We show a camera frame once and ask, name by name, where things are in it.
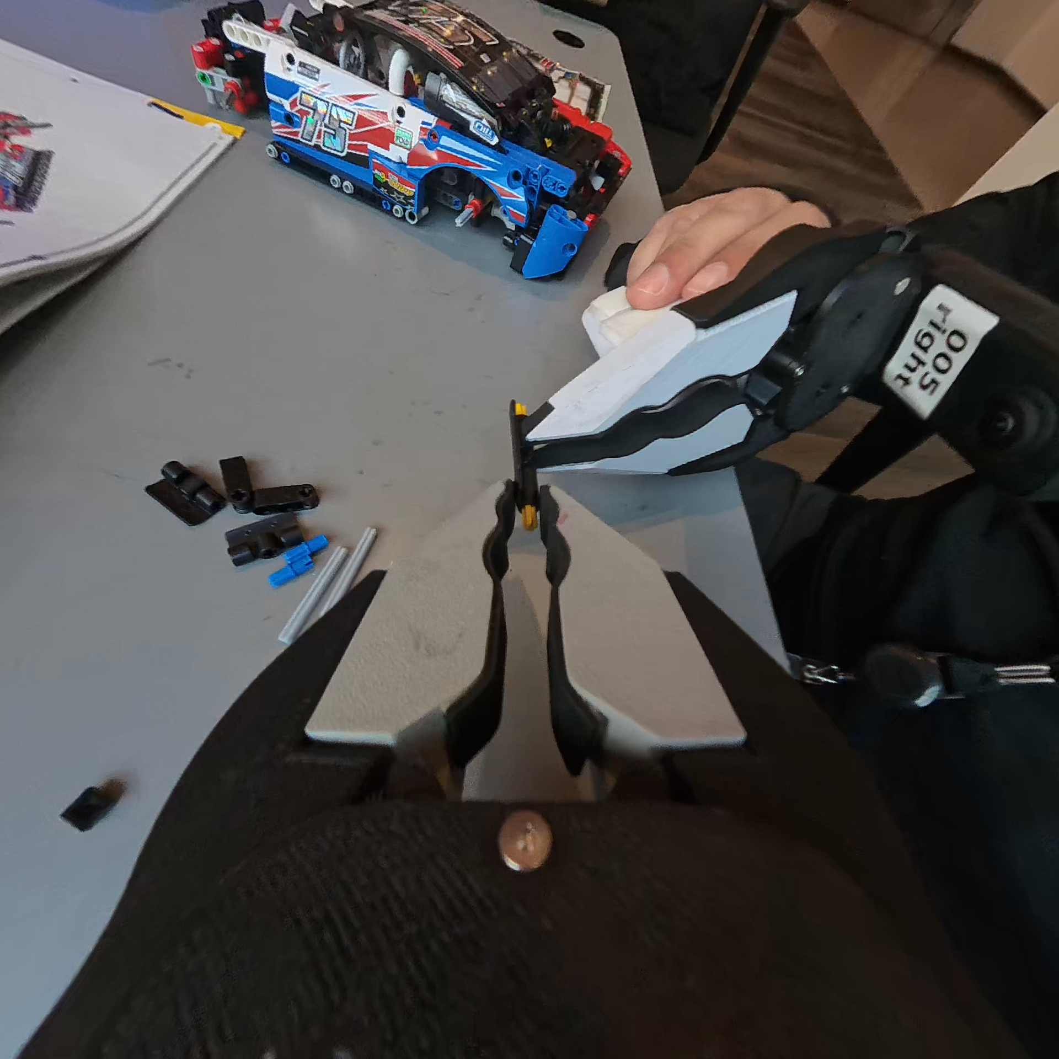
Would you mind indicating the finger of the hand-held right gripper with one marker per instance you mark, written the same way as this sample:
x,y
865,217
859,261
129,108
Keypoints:
x,y
687,447
662,364

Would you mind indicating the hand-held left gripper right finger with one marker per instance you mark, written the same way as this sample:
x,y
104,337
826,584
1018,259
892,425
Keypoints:
x,y
645,653

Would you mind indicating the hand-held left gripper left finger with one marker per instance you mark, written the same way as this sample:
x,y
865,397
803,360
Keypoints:
x,y
405,653

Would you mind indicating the light grey toy axle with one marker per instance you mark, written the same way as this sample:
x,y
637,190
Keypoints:
x,y
313,596
352,562

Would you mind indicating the black axle connector brick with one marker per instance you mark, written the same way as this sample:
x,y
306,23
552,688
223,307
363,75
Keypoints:
x,y
524,480

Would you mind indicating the black double connector brick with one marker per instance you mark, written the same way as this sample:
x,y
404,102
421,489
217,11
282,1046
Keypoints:
x,y
265,538

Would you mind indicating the black pin connector brick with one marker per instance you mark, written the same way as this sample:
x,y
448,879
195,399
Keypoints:
x,y
285,498

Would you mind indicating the person's right forearm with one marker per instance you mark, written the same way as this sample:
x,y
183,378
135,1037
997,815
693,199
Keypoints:
x,y
993,223

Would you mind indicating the grey desk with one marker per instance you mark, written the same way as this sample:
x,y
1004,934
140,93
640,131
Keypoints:
x,y
331,331

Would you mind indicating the person's right hand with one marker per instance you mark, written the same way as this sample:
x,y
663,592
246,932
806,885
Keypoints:
x,y
711,240

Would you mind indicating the small black square brick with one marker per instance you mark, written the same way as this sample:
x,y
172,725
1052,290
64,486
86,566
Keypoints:
x,y
93,804

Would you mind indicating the partly built toy car model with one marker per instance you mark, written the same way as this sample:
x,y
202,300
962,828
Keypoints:
x,y
397,116

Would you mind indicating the open instruction booklet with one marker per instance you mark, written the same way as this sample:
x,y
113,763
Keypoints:
x,y
83,165

